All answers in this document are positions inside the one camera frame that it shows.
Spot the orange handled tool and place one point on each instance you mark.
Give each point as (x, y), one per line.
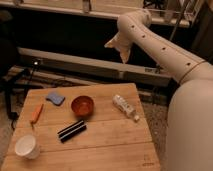
(35, 115)

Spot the white ceramic cup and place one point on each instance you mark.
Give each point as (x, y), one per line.
(27, 146)

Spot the blue sponge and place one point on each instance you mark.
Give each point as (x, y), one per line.
(55, 98)

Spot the black tripod stand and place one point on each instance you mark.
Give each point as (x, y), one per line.
(7, 87)

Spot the black rectangular box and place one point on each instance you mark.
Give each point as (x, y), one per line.
(72, 130)

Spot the red-brown bowl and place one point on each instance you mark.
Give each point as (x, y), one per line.
(82, 106)

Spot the long grey rail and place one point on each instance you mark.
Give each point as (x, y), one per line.
(96, 67)

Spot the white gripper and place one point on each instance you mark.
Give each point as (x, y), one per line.
(122, 44)

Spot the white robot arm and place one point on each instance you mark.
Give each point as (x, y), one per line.
(189, 140)

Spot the wooden shelf ledge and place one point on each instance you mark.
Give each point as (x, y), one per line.
(162, 12)

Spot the wooden table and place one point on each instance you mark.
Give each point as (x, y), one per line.
(111, 142)

